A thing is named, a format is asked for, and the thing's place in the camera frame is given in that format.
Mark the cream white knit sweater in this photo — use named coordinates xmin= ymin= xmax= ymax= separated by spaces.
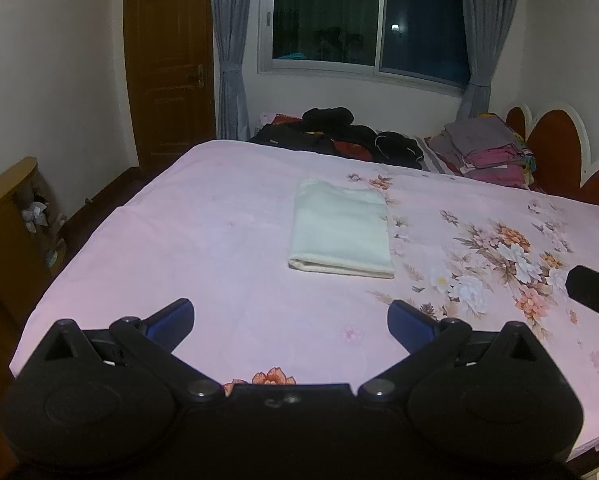
xmin=288 ymin=179 xmax=395 ymax=280

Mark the stack of folded clothes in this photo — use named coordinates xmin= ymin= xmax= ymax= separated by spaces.
xmin=415 ymin=113 xmax=536 ymax=188

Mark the pile of black clothes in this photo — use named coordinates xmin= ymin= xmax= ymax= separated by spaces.
xmin=250 ymin=107 xmax=424 ymax=170

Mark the pink floral bed sheet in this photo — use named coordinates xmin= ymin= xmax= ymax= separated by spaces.
xmin=11 ymin=141 xmax=599 ymax=453

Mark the red white scalloped headboard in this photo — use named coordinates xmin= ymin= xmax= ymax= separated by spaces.
xmin=505 ymin=103 xmax=599 ymax=206

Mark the wooden side cabinet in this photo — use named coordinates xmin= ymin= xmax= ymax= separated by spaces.
xmin=0 ymin=156 xmax=65 ymax=328

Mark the brown wooden door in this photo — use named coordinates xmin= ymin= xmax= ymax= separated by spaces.
xmin=124 ymin=0 xmax=216 ymax=177

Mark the right grey curtain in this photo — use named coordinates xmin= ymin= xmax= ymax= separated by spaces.
xmin=457 ymin=0 xmax=517 ymax=119

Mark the grey curtain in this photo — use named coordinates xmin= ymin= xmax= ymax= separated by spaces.
xmin=210 ymin=0 xmax=250 ymax=141
xmin=457 ymin=0 xmax=517 ymax=119

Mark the white framed window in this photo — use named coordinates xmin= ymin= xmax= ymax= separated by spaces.
xmin=258 ymin=0 xmax=470 ymax=92

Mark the left grey curtain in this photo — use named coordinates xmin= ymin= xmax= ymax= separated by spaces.
xmin=210 ymin=0 xmax=250 ymax=141

